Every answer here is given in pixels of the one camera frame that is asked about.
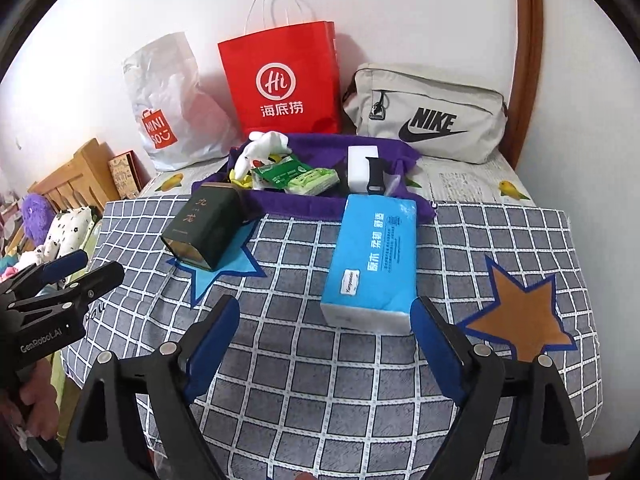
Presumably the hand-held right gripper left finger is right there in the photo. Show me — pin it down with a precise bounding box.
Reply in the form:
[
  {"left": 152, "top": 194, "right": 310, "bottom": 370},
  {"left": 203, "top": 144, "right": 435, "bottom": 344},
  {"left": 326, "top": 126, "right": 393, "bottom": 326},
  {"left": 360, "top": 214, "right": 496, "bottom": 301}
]
[{"left": 60, "top": 294, "right": 241, "bottom": 480}]

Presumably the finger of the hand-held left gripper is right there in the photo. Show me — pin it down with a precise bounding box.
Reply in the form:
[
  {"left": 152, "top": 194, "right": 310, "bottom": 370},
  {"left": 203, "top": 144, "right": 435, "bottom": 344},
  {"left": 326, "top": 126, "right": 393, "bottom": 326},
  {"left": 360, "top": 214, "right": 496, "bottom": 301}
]
[
  {"left": 10, "top": 261, "right": 126, "bottom": 317},
  {"left": 0, "top": 250, "right": 90, "bottom": 306}
]

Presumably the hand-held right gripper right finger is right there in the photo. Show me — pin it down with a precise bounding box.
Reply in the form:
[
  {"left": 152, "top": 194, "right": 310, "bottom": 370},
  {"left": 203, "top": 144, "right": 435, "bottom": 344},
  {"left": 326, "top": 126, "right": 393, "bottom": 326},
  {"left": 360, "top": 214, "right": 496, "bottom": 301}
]
[{"left": 409, "top": 296, "right": 586, "bottom": 480}]

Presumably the purple cloth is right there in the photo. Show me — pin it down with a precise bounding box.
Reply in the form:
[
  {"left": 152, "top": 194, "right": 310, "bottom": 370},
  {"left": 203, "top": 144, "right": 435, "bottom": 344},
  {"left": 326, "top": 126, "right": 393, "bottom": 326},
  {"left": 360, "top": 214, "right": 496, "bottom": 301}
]
[{"left": 192, "top": 132, "right": 436, "bottom": 223}]

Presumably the dark green packet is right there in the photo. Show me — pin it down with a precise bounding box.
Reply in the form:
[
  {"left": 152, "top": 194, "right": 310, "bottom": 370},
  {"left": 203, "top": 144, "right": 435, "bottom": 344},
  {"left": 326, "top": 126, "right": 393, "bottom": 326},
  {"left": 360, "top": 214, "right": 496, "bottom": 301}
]
[{"left": 251, "top": 156, "right": 307, "bottom": 191}]

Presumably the black watch strap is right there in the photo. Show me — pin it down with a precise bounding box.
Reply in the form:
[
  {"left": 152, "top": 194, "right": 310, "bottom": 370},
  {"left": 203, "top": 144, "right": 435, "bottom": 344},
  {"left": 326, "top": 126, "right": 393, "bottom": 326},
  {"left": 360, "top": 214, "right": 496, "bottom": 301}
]
[{"left": 363, "top": 156, "right": 387, "bottom": 196}]

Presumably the light green tissue pack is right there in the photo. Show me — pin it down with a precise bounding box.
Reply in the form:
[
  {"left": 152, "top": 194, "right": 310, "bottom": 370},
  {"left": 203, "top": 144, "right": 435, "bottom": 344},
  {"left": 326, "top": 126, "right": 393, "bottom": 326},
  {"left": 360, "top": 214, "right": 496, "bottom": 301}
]
[{"left": 286, "top": 167, "right": 341, "bottom": 197}]

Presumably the white box with black strap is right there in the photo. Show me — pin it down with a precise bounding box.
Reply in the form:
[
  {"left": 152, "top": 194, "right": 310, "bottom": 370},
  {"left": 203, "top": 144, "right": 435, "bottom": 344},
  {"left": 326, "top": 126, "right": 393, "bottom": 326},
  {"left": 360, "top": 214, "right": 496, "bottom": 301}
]
[{"left": 346, "top": 145, "right": 379, "bottom": 196}]

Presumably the white sock with green trim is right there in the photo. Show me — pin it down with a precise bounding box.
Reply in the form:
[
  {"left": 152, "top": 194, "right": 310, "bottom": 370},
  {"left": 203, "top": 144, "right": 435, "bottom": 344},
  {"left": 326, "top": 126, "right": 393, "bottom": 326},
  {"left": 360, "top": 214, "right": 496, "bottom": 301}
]
[{"left": 248, "top": 131, "right": 293, "bottom": 161}]

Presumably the person's left hand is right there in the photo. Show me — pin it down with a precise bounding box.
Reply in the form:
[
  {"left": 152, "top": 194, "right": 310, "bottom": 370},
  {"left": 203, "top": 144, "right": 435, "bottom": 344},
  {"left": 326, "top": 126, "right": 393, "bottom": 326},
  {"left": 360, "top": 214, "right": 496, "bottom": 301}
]
[{"left": 0, "top": 360, "right": 62, "bottom": 443}]

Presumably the polka dot pillow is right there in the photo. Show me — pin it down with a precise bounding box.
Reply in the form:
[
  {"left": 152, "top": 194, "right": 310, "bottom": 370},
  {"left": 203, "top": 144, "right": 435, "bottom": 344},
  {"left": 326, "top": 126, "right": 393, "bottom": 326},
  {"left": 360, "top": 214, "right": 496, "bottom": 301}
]
[{"left": 45, "top": 206, "right": 98, "bottom": 261}]

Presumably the white plush toy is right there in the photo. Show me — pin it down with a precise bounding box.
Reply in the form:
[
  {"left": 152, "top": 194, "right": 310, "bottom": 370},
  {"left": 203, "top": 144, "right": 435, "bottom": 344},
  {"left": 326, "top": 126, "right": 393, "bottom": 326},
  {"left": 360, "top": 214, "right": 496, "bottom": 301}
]
[{"left": 17, "top": 247, "right": 48, "bottom": 268}]

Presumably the purple plush toy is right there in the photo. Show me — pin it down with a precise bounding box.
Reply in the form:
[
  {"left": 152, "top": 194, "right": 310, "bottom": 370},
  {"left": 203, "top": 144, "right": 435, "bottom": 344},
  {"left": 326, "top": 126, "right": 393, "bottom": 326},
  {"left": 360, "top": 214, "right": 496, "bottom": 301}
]
[{"left": 21, "top": 192, "right": 55, "bottom": 245}]

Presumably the light wooden headboard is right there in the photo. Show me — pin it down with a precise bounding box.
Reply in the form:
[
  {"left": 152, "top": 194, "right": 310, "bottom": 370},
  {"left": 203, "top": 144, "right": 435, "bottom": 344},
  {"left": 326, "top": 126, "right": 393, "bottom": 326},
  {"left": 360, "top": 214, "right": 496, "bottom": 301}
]
[{"left": 27, "top": 137, "right": 121, "bottom": 216}]

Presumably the grey checked blanket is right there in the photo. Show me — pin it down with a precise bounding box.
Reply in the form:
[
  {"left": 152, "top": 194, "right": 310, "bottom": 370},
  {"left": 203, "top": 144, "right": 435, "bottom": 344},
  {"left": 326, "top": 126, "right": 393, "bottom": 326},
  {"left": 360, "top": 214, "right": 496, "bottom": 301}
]
[{"left": 62, "top": 199, "right": 606, "bottom": 480}]

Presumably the patterned book box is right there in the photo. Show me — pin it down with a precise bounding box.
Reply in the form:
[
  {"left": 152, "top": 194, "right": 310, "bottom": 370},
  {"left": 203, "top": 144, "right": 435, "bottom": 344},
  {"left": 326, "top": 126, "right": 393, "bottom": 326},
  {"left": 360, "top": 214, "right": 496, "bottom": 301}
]
[{"left": 107, "top": 151, "right": 142, "bottom": 201}]

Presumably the blue tissue pack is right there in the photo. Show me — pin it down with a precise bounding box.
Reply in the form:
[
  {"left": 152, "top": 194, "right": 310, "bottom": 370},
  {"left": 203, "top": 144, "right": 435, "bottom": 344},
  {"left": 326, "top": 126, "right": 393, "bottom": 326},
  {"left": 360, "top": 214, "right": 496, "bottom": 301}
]
[{"left": 320, "top": 194, "right": 418, "bottom": 336}]

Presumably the dark green tin box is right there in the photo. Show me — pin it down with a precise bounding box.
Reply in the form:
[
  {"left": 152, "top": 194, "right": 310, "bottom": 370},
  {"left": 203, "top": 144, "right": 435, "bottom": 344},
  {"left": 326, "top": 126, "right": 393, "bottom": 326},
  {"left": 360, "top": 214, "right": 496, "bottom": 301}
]
[{"left": 161, "top": 182, "right": 246, "bottom": 272}]

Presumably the fruit printed bedsheet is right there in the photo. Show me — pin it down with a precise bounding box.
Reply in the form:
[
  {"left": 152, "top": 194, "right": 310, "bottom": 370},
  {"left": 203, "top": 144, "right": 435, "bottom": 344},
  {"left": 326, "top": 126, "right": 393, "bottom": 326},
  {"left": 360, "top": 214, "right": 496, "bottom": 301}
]
[{"left": 140, "top": 152, "right": 538, "bottom": 208}]

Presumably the white plastic shopping bag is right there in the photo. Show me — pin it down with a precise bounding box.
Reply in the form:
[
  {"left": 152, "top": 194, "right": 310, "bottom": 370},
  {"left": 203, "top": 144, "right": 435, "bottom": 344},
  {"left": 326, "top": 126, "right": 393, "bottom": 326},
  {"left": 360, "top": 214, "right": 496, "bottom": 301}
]
[{"left": 122, "top": 31, "right": 241, "bottom": 172}]

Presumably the grey waist bag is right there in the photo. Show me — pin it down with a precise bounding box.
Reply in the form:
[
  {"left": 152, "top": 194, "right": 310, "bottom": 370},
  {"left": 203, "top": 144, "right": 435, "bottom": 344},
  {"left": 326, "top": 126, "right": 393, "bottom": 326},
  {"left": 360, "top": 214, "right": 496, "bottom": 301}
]
[{"left": 342, "top": 63, "right": 508, "bottom": 165}]

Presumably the red paper bag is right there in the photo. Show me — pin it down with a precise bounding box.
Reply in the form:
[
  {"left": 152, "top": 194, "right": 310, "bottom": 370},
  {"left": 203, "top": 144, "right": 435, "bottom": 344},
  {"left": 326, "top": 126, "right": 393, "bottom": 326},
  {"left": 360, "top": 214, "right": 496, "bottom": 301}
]
[{"left": 217, "top": 0, "right": 343, "bottom": 136}]

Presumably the brown wooden door frame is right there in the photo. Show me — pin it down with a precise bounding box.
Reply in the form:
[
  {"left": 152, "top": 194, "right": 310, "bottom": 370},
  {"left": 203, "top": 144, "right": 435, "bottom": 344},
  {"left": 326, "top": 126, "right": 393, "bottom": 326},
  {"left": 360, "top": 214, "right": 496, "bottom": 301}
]
[{"left": 500, "top": 0, "right": 545, "bottom": 171}]

